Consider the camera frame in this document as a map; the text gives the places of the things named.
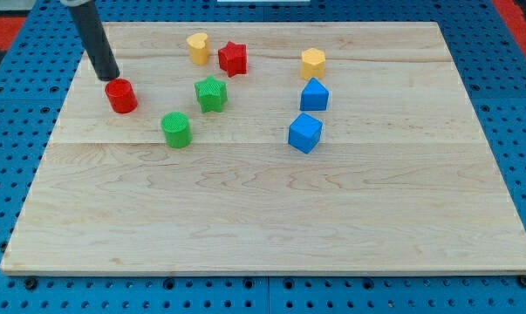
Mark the yellow heart block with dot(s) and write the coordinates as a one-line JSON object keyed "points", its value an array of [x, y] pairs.
{"points": [[198, 48]]}

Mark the light wooden board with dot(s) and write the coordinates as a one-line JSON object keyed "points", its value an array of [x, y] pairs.
{"points": [[401, 183]]}

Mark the blue cube block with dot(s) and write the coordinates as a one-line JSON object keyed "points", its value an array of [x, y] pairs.
{"points": [[304, 133]]}

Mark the blue triangle block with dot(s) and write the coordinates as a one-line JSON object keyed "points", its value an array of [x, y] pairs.
{"points": [[314, 97]]}

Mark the green star block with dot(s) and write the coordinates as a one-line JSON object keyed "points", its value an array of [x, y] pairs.
{"points": [[211, 94]]}

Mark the green cylinder block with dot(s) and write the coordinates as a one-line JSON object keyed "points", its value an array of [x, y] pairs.
{"points": [[176, 129]]}

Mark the red star block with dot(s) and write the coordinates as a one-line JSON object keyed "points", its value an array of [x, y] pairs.
{"points": [[233, 58]]}

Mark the yellow hexagon block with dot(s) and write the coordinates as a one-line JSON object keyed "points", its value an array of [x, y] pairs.
{"points": [[312, 64]]}

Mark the red cylinder block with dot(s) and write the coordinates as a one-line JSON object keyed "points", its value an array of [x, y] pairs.
{"points": [[121, 95]]}

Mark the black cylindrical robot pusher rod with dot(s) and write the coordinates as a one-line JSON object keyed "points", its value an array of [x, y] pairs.
{"points": [[86, 18]]}

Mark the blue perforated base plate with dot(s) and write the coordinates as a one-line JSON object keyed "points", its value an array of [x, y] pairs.
{"points": [[35, 75]]}

